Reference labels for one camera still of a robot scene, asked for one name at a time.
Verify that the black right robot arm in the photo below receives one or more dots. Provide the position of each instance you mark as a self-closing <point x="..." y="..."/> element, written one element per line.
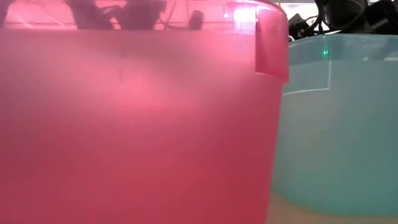
<point x="384" y="15"/>

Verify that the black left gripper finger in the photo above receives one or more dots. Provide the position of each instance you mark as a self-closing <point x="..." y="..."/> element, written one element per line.
<point x="196" y="20"/>

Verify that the red translucent plastic bin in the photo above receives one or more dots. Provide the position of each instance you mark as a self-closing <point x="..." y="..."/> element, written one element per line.
<point x="140" y="124"/>

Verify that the teal translucent plastic bin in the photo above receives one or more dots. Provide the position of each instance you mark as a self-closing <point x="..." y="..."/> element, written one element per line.
<point x="342" y="140"/>

